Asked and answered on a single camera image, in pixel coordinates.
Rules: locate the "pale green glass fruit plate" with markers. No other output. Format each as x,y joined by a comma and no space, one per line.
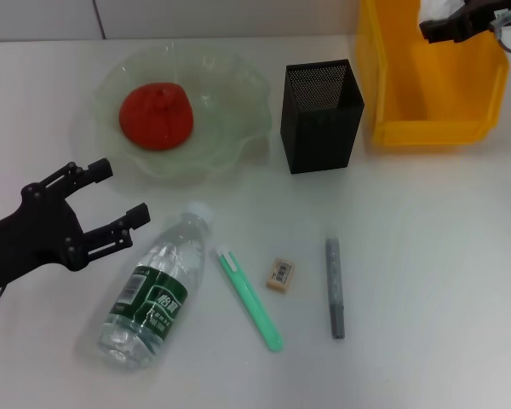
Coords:
230,128

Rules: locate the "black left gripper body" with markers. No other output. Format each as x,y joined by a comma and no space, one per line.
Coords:
30,238

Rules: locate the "beige eraser with barcode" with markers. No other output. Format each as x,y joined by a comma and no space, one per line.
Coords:
280,274

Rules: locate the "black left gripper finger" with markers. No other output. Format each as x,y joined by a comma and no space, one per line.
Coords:
83,172
119,228

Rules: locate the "clear green-label water bottle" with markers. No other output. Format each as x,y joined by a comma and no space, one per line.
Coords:
155,289

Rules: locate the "red tomato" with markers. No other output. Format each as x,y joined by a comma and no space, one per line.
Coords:
155,115

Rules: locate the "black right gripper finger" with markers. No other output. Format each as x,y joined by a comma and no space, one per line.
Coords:
455,27

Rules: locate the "grey marker pen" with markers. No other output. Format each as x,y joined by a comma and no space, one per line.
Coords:
335,285

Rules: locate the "black mesh pen holder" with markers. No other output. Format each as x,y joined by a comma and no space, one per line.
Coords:
319,132

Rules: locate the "yellow plastic bin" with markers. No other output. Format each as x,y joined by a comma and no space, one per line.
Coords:
434,123

